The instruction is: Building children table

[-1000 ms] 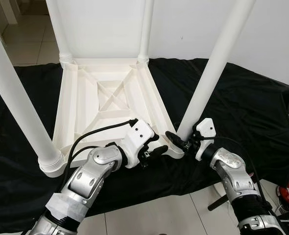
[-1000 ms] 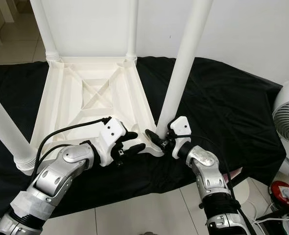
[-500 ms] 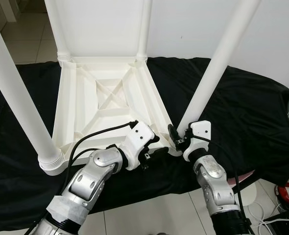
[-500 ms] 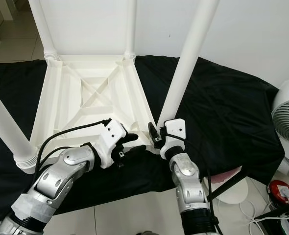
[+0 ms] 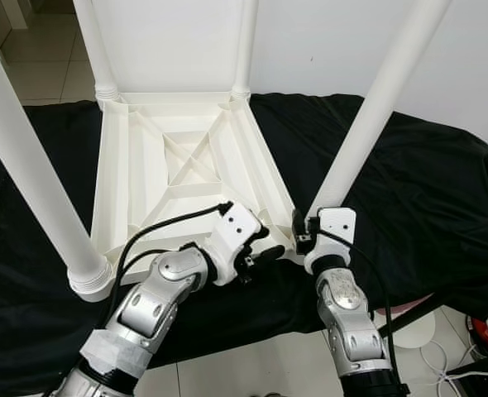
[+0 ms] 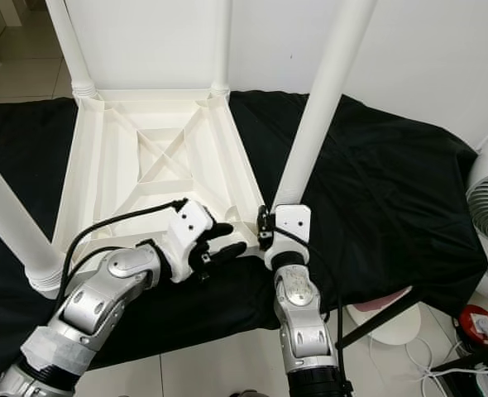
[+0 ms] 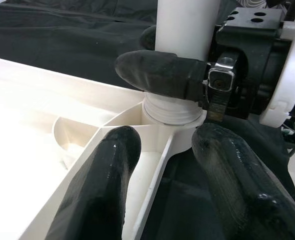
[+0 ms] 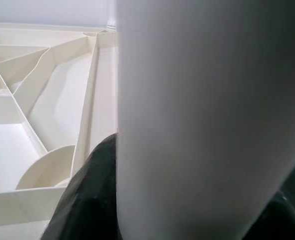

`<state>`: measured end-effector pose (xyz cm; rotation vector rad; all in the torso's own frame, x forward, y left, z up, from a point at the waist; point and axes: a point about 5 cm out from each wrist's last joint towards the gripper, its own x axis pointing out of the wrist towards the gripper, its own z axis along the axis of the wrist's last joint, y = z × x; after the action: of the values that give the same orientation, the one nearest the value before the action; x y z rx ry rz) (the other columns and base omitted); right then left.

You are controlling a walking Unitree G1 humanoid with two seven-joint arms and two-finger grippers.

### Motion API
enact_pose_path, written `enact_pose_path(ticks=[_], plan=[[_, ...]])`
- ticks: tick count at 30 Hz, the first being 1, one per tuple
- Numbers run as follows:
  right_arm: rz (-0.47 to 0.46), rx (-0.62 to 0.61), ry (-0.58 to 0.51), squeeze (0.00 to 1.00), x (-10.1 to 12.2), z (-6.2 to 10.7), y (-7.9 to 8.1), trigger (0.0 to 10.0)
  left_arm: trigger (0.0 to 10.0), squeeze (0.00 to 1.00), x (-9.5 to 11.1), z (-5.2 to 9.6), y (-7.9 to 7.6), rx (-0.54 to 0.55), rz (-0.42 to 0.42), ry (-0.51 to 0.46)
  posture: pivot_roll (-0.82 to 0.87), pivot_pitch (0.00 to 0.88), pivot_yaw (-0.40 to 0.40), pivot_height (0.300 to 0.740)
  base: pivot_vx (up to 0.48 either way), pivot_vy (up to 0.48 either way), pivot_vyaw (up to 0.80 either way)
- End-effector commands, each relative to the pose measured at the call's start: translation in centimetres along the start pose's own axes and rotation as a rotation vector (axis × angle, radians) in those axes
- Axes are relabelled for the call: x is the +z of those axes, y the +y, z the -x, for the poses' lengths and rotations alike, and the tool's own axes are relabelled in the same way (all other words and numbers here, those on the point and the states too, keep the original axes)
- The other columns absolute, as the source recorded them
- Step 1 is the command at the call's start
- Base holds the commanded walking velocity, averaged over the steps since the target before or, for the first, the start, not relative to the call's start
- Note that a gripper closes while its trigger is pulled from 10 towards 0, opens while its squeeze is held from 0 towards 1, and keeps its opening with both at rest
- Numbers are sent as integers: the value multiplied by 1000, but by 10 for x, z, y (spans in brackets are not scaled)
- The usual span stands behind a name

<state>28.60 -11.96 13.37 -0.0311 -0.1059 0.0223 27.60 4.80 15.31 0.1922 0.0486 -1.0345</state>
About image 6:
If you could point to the white plastic ribbed table top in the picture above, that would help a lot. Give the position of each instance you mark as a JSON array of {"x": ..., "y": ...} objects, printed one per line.
[{"x": 120, "y": 165}]

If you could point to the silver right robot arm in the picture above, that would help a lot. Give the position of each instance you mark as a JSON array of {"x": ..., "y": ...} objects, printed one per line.
[{"x": 302, "y": 322}]

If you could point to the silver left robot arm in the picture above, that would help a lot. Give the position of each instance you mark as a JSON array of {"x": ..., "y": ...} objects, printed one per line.
[{"x": 103, "y": 302}]

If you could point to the pink flat sheet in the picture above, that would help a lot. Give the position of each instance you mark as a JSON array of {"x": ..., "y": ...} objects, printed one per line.
[{"x": 368, "y": 304}]

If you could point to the black table cloth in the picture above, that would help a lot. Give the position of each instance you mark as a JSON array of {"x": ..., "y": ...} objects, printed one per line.
[{"x": 426, "y": 165}]

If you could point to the red round device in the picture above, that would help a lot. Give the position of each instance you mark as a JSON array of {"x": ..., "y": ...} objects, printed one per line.
[{"x": 480, "y": 325}]

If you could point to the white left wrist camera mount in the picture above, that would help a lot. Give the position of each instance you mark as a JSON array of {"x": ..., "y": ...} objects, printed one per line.
[{"x": 190, "y": 223}]

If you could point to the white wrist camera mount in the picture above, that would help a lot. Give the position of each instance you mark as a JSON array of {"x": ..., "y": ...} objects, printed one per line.
[
  {"x": 294, "y": 222},
  {"x": 190, "y": 223}
]

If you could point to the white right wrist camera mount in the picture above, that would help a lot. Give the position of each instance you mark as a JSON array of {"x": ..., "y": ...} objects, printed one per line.
[{"x": 294, "y": 222}]

